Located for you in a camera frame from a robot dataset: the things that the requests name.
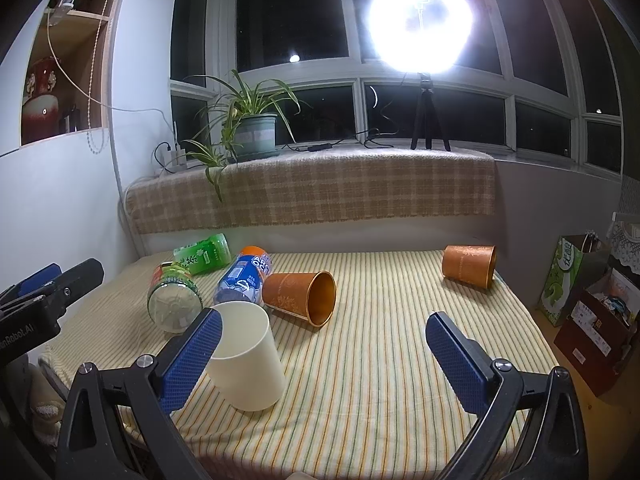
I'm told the black tripod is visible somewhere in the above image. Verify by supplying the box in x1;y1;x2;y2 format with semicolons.
409;72;452;152

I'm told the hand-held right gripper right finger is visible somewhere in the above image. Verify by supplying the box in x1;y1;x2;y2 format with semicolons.
425;311;589;480

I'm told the white window frame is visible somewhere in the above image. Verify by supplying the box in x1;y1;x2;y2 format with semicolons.
169;0;627;182

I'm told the white clip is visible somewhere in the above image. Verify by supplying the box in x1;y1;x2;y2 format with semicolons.
46;0;82;19

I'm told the clear bottle blue label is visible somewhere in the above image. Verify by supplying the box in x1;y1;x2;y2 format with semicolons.
213;245;274;309

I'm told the white cable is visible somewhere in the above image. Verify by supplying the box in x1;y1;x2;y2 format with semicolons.
46;0;177;133

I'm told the wooden wall shelf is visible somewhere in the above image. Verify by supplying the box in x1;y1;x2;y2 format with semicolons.
19;0;132;147

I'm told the white cup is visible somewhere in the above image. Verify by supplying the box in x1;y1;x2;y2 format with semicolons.
207;301;287;413

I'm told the plaid blanket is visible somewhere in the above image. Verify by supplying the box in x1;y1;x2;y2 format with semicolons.
124;148;497;235

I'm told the white power adapter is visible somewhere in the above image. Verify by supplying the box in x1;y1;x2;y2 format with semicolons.
162;120;189;173

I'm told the orange patterned cup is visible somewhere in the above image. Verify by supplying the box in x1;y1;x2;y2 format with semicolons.
442;244;498;290
261;270;337;329

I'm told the ring light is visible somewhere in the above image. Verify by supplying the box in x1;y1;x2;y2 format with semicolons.
367;0;474;74

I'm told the brown cardboard box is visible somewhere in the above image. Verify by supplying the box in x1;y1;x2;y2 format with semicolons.
553;269;640;397

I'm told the black cable with inline switch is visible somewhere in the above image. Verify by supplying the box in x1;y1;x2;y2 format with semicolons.
284;129;402;154

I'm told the white bead chain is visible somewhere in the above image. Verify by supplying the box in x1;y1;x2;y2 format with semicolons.
84;7;109;154

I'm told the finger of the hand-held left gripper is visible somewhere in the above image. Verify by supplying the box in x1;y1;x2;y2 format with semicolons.
0;262;63;311
44;258;105;317

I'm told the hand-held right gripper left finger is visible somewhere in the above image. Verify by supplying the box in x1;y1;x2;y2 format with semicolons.
56;307;224;480

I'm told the beige fuzzy slipper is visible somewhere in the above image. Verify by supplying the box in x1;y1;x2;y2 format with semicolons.
29;364;67;447

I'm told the potted spider plant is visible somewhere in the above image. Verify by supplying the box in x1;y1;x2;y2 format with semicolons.
182;69;312;204

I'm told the green printed carton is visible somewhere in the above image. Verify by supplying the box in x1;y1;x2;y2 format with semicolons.
539;234;610;327

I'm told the white lace cloth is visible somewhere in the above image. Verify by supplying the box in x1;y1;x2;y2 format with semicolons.
607;214;640;267

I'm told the clear bottle green orange label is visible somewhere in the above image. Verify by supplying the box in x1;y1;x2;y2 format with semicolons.
147;262;204;334

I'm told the green drink bottle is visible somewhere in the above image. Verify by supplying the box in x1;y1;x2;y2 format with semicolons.
173;232;233;276

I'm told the red ceramic vase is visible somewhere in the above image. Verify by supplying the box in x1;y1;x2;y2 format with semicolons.
22;57;62;144

